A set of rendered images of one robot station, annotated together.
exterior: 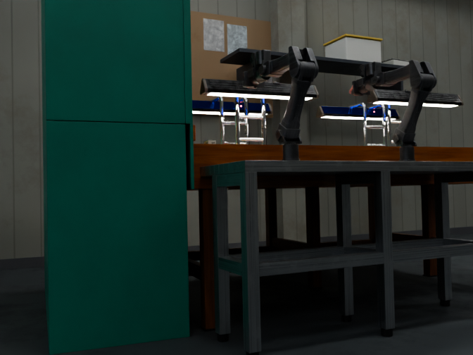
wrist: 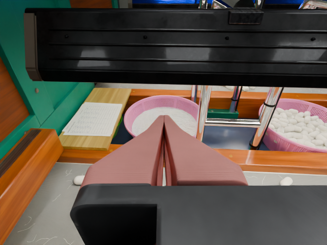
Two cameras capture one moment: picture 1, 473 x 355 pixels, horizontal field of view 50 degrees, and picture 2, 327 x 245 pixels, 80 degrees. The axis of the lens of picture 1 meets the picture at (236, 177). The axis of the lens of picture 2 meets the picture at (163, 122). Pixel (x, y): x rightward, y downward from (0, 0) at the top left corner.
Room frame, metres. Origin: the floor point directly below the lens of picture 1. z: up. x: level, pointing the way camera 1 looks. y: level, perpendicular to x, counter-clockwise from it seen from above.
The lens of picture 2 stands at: (2.27, -0.09, 1.14)
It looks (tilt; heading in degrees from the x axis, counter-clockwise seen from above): 38 degrees down; 25
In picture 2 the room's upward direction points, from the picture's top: straight up
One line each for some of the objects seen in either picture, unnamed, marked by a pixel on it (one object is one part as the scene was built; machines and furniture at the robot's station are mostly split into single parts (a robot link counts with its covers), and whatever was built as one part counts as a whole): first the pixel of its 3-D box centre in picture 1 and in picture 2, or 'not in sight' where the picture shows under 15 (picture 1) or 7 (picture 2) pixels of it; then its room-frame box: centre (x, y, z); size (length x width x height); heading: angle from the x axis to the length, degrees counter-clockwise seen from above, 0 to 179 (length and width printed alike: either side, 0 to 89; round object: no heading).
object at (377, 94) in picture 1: (416, 98); not in sight; (2.90, -1.04, 1.08); 0.62 x 0.08 x 0.07; 111
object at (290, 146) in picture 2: not in sight; (298, 131); (2.90, -0.28, 0.72); 0.27 x 0.27 x 0.10
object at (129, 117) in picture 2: not in sight; (165, 126); (2.74, 0.13, 0.72); 0.27 x 0.27 x 0.10
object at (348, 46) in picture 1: (352, 53); not in sight; (4.99, -1.18, 1.90); 0.45 x 0.37 x 0.25; 115
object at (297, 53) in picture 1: (287, 70); not in sight; (2.02, -0.21, 1.05); 0.30 x 0.09 x 0.12; 25
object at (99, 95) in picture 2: not in sight; (99, 113); (2.67, 0.33, 0.77); 0.33 x 0.15 x 0.01; 21
